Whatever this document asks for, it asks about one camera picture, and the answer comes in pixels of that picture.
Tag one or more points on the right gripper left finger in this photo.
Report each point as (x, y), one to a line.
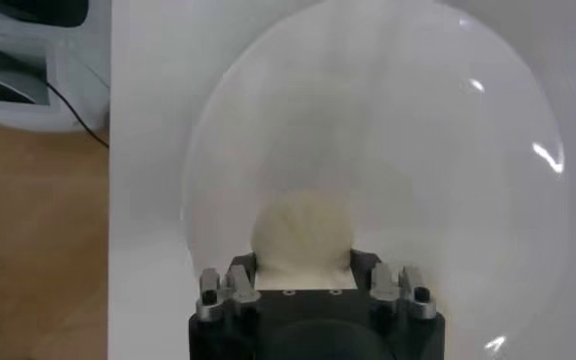
(238, 286)

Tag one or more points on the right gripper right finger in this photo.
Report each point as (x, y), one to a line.
(385, 283)

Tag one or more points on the white steamed baozi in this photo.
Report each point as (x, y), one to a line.
(302, 230)

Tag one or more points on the white grey robot base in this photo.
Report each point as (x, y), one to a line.
(72, 63)

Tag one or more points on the white round plate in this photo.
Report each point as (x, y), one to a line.
(439, 195)

